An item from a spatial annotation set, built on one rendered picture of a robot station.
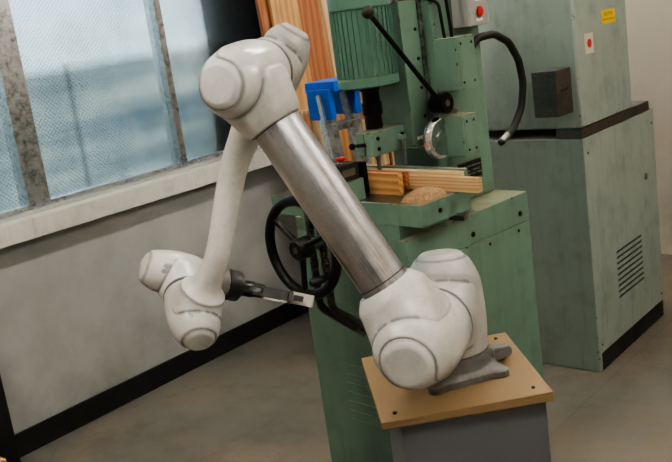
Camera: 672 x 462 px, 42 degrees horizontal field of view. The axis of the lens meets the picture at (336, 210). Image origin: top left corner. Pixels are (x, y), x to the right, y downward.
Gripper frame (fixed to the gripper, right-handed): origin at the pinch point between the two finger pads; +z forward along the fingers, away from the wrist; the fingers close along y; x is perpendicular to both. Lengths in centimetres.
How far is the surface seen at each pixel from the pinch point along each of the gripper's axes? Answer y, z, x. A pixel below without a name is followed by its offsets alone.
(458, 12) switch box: 3, 36, -91
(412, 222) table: -10.4, 24.0, -25.5
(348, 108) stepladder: 103, 65, -82
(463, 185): -14, 36, -38
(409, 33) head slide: 7, 24, -81
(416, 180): 2, 32, -39
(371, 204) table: 2.8, 19.1, -29.3
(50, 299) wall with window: 141, -23, 15
